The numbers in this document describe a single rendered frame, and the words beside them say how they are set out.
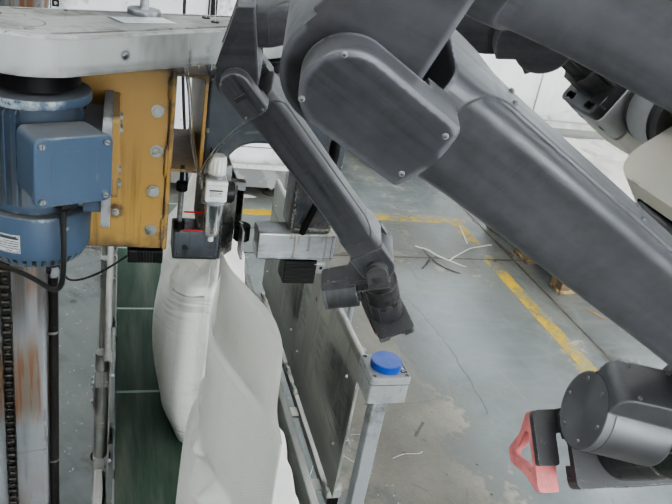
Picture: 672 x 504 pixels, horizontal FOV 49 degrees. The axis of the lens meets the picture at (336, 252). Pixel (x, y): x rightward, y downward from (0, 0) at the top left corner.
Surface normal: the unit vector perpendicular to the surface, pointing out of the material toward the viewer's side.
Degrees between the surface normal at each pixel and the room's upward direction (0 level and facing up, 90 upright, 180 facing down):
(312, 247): 90
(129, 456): 0
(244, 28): 106
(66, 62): 90
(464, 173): 113
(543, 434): 46
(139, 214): 90
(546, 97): 90
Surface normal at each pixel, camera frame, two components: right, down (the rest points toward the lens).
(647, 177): -0.50, -0.72
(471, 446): 0.16, -0.89
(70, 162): 0.63, 0.43
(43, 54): 0.45, 0.45
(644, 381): 0.29, -0.70
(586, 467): 0.31, -0.29
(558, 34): 0.07, 0.75
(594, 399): -0.93, -0.28
